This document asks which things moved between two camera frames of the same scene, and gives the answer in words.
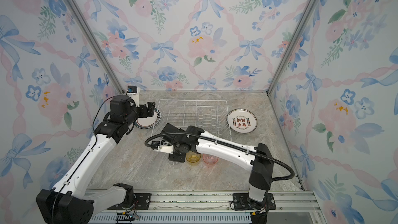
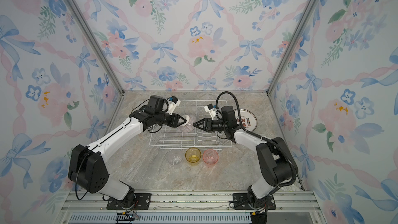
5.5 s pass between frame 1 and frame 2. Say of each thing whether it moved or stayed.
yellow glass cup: stayed
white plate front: stayed
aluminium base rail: stayed
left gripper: moved
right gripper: moved
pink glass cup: stayed
